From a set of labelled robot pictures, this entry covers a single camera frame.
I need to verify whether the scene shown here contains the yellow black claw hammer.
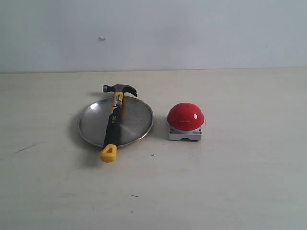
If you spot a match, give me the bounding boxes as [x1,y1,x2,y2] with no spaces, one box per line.
[100,84,137,163]

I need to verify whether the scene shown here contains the red dome push button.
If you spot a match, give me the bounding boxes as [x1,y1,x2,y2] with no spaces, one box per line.
[166,103,206,141]

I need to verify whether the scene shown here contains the round metal plate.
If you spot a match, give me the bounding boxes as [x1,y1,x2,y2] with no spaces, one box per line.
[78,96,154,148]

